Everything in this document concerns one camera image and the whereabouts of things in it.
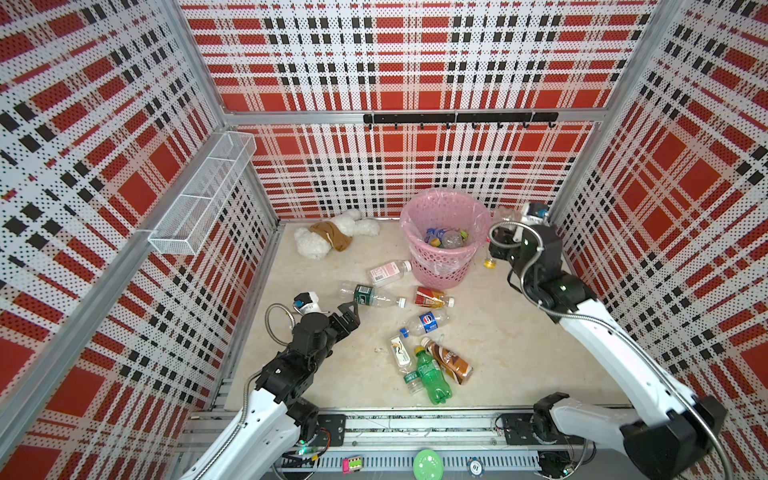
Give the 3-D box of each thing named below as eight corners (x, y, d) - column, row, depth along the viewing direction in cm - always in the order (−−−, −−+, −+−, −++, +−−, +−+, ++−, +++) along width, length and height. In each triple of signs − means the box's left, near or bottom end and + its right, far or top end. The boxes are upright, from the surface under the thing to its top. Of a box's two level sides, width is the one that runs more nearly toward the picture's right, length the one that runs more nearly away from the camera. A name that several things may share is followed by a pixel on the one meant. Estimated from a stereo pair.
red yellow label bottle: (413, 305, 97) (414, 299, 94) (416, 291, 100) (417, 285, 97) (452, 313, 95) (453, 307, 92) (454, 298, 98) (455, 293, 95)
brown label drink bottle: (416, 351, 87) (416, 345, 84) (425, 339, 89) (426, 333, 86) (463, 386, 81) (465, 382, 77) (471, 372, 83) (474, 367, 80)
